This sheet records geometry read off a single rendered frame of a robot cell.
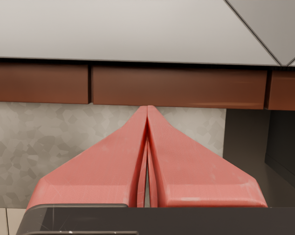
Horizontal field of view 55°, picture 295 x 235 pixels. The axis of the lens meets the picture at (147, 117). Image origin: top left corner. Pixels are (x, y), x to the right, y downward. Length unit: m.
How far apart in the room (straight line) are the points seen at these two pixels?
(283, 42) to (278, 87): 0.06
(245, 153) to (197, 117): 0.80
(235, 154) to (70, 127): 0.87
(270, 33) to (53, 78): 0.21
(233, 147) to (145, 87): 0.94
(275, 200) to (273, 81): 1.07
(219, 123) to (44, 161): 0.28
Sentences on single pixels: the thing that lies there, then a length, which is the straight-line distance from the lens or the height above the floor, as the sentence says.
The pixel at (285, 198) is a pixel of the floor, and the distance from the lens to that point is 1.37.
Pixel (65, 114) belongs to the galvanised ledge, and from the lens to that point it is 0.46.
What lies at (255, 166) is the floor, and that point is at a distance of 1.26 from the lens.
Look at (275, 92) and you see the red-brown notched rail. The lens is 0.32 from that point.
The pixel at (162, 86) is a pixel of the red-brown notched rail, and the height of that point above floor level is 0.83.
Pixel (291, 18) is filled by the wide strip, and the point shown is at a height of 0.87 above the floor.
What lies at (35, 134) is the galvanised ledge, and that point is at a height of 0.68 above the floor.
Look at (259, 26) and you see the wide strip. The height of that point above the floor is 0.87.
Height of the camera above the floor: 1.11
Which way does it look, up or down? 80 degrees down
